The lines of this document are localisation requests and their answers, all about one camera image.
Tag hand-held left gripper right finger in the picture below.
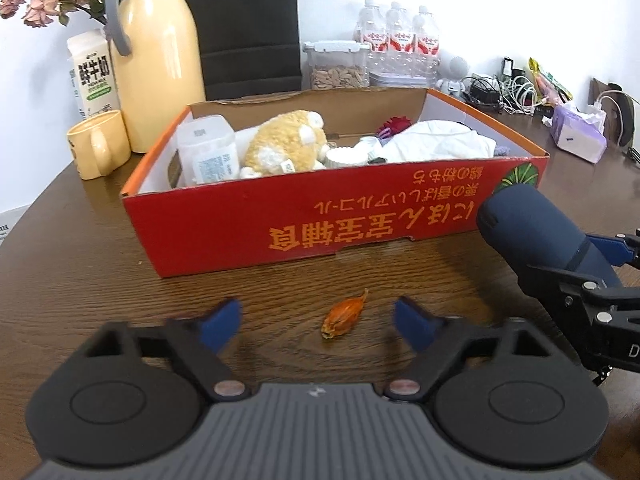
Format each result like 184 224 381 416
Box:
384 296 566 404

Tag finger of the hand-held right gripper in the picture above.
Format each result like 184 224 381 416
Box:
584 229 640 268
517 264 640 356

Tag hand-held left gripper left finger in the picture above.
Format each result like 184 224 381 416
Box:
70 298 249 404

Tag dark blue case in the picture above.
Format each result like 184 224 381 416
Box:
475 185 623 288

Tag dried orange flower bud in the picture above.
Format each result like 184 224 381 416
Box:
321 288 370 341

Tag red cardboard box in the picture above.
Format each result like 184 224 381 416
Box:
120 87 551 279

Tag purple tissue pack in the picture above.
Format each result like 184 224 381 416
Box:
542 101 608 164

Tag brown flat pouch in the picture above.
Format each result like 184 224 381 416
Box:
590 77 640 148

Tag snack packets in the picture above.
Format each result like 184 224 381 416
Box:
529 57 575 106

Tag white plastic packet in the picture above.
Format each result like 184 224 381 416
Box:
176 115 238 184

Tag white cloth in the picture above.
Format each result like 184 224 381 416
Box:
382 120 496 163

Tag yellow plush toy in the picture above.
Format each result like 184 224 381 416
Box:
239 110 331 178

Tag red knitted flower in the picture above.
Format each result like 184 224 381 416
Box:
378 116 411 136

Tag yellow mug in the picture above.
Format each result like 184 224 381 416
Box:
66 109 132 181

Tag white robot speaker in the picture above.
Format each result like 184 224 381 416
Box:
436 56 471 96

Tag white cardboard carton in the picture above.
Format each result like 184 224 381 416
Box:
0 205 26 246

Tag clear container of seeds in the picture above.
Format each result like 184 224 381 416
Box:
302 40 372 92

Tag clear water bottle red label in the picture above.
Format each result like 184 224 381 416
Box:
355 0 388 73
384 1 417 73
412 6 443 86

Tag yellow thermos jug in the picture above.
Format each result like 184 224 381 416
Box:
104 0 207 153

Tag white milk carton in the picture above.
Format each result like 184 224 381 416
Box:
66 29 118 121

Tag black paper bag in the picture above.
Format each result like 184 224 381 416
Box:
172 0 303 102

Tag white charger with cable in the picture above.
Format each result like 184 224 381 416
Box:
590 92 627 146

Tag white cable bundle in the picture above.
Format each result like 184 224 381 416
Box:
500 77 540 113

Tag black cable bundle with charger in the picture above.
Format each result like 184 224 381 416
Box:
467 75 506 108

